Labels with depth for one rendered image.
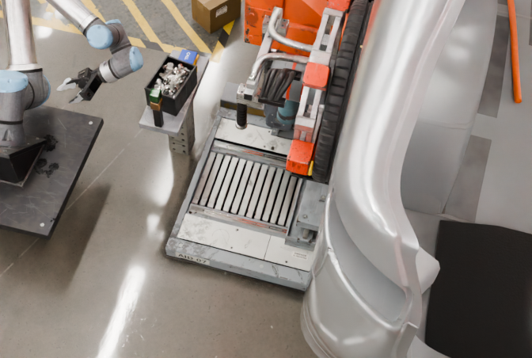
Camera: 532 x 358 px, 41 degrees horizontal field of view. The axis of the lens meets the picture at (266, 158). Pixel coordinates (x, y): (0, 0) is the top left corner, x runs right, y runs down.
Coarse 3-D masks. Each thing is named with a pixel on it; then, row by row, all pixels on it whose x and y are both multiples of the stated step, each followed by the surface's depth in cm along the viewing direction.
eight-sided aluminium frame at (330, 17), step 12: (324, 12) 235; (336, 12) 235; (324, 24) 232; (336, 24) 232; (336, 36) 262; (312, 48) 225; (336, 48) 267; (312, 60) 224; (324, 60) 223; (300, 108) 227; (312, 108) 226; (324, 108) 276; (300, 120) 228; (312, 120) 227; (300, 132) 235; (312, 132) 229
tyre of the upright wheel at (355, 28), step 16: (368, 0) 244; (352, 16) 226; (368, 16) 227; (352, 32) 222; (352, 48) 220; (336, 64) 219; (352, 64) 219; (336, 80) 218; (352, 80) 218; (336, 96) 219; (336, 112) 220; (336, 128) 222; (320, 144) 226; (336, 144) 224; (320, 160) 231; (320, 176) 240
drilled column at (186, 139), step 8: (192, 104) 316; (192, 112) 321; (184, 120) 313; (192, 120) 324; (184, 128) 318; (192, 128) 328; (168, 136) 327; (176, 136) 325; (184, 136) 323; (192, 136) 333; (176, 144) 330; (184, 144) 328; (192, 144) 337; (184, 152) 334
